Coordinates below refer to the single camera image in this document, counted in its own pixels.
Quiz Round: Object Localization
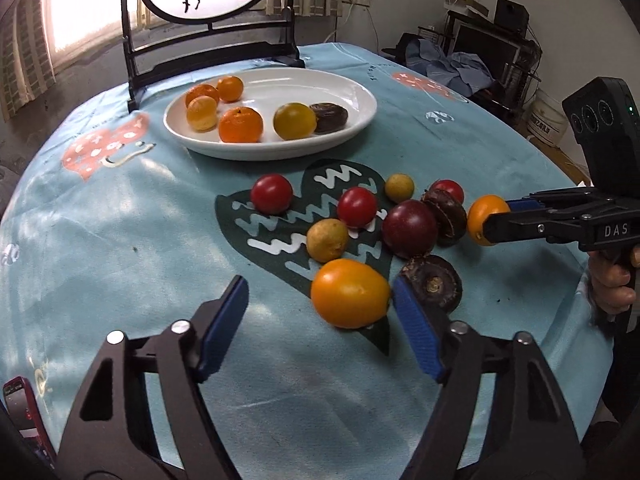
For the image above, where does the small yellow-brown fruit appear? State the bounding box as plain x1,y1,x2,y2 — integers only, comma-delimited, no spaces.
306,219,349,263

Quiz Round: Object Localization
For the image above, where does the yellow pear-like fruit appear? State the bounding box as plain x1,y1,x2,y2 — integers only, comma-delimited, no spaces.
186,96,218,132

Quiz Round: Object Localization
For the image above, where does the dark water chestnut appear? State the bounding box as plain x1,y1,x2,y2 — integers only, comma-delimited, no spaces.
399,255,463,314
421,188,468,247
310,103,348,134

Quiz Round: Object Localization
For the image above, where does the orange persimmon tomato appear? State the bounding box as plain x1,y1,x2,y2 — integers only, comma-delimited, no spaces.
310,259,390,330

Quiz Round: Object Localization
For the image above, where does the light blue tablecloth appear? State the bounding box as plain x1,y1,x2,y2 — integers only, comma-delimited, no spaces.
0,41,614,480

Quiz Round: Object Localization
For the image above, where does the white oval plate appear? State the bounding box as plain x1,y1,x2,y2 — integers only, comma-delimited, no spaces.
163,67,378,162

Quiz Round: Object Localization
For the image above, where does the black equipment shelf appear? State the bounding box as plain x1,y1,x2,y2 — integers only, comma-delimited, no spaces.
442,1,542,126

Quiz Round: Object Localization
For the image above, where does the small orange fruit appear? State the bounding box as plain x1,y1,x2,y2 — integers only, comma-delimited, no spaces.
216,75,244,103
466,194,510,246

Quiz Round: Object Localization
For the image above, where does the dark red plum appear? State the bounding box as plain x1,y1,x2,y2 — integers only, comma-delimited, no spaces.
382,200,438,259

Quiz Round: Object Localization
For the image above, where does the left striped curtain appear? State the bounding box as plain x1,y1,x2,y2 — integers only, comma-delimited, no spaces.
1,0,55,122

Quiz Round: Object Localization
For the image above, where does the small yellow round fruit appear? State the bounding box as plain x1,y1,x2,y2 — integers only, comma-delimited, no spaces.
384,174,414,204

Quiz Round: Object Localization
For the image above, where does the dark water chestnut front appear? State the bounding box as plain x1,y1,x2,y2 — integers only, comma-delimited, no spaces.
399,255,463,314

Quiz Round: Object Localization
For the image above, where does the right hand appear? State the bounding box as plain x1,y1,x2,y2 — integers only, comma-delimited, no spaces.
588,252,637,315

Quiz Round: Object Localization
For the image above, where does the red smartphone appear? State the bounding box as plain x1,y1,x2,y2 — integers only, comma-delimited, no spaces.
2,376,56,469

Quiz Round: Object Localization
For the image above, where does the yellow-green large fruit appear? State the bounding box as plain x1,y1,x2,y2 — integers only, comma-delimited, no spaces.
272,103,317,141

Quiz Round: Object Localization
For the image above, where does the red cherry tomato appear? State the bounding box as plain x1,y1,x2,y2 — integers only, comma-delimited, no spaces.
337,186,378,229
250,174,293,214
430,179,464,204

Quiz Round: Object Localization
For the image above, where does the white plastic bucket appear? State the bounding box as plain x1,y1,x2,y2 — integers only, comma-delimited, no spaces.
526,89,568,148

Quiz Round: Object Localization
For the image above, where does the blue clothes pile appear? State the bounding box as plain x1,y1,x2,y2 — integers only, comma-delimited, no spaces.
405,39,496,98

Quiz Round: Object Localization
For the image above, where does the large mandarin orange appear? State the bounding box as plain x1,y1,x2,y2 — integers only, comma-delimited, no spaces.
218,106,264,143
184,84,220,106

